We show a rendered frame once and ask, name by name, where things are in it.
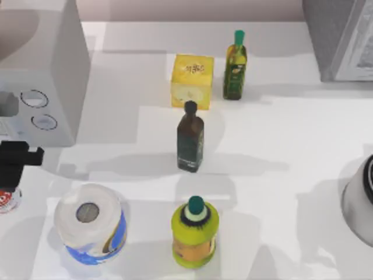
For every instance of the dark brown glass bottle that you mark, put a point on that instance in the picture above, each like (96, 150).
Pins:
(190, 143)

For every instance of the yellow box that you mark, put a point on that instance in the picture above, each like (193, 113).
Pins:
(192, 81)

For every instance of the olive oil bottle green cap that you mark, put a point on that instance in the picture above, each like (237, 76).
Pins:
(235, 73)

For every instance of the lime green squat bottle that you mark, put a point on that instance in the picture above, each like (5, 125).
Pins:
(194, 236)

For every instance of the white paper towel roll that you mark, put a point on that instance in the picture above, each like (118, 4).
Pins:
(90, 223)

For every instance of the round microwave knob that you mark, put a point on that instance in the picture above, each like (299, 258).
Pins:
(34, 98)
(44, 122)

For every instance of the pale microwave oven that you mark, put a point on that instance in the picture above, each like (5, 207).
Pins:
(55, 58)

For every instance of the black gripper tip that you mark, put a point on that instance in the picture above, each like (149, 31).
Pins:
(17, 159)

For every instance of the red and white can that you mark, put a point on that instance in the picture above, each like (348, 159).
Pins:
(7, 201)

